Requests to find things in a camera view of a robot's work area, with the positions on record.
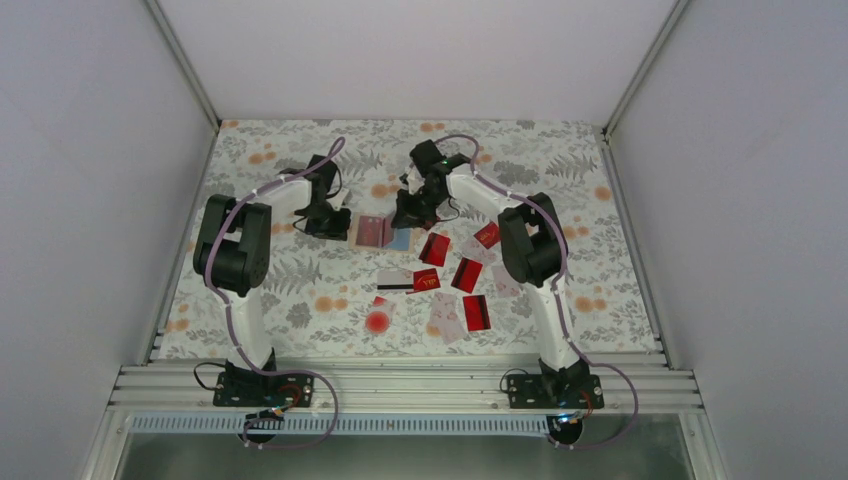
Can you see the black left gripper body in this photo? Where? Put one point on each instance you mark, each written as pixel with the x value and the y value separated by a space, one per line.
pixel 321 222

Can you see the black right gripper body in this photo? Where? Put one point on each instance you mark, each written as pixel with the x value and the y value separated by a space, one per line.
pixel 421 207

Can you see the red magnetic stripe card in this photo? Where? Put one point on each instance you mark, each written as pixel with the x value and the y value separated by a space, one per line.
pixel 373 232

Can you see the beige leather card holder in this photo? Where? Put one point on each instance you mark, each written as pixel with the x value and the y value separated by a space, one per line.
pixel 403 238

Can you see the red VIP card small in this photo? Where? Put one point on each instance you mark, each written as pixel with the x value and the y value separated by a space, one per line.
pixel 488 236

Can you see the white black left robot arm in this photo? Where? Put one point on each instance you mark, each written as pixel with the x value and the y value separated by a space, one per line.
pixel 233 257

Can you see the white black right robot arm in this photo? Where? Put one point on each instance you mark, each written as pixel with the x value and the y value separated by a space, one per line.
pixel 533 250

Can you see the red VIP card centre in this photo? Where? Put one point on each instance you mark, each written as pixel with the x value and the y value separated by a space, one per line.
pixel 426 280

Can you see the white card black stripe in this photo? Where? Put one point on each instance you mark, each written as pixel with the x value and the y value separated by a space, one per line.
pixel 395 280

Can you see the red VIP card upper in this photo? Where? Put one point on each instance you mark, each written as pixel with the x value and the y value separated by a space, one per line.
pixel 467 275

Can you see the white card red circle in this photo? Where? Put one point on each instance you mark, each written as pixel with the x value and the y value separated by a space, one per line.
pixel 379 316

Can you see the white floral card lower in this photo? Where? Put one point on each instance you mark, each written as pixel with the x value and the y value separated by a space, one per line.
pixel 445 319

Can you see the white floral card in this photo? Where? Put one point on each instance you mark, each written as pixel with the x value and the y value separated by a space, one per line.
pixel 445 319
pixel 505 285

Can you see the white floral card right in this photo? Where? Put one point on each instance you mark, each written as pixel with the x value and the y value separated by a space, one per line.
pixel 505 285

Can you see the floral patterned table mat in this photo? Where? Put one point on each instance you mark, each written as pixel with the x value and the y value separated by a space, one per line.
pixel 317 293

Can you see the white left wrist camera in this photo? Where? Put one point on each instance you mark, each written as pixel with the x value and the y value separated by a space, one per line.
pixel 339 200

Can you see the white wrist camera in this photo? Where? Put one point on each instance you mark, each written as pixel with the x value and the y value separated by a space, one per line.
pixel 339 200
pixel 412 180

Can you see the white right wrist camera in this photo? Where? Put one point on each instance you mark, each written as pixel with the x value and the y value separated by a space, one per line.
pixel 412 180

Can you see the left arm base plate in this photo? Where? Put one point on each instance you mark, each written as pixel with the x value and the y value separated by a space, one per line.
pixel 251 390

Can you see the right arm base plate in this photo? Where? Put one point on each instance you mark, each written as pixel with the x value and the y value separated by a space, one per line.
pixel 529 391

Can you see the grey slotted cable duct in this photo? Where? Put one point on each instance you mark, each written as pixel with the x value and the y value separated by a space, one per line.
pixel 345 424

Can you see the aluminium rail frame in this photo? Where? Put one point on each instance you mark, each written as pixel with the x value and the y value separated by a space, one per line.
pixel 404 386

